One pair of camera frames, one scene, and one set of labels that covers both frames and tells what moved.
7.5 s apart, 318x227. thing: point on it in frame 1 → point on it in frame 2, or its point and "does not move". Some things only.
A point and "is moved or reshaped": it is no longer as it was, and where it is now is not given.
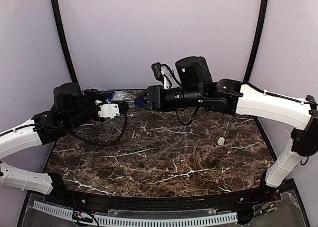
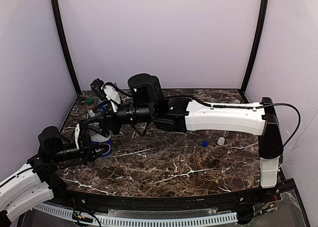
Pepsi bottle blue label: [111, 96] is moved or reshaped
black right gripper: [154, 98] → [114, 116]
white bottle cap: [220, 141] does not move
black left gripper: [123, 106] → [87, 146]
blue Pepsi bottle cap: [142, 100] is moved or reshaped
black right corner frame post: [258, 36] does not move
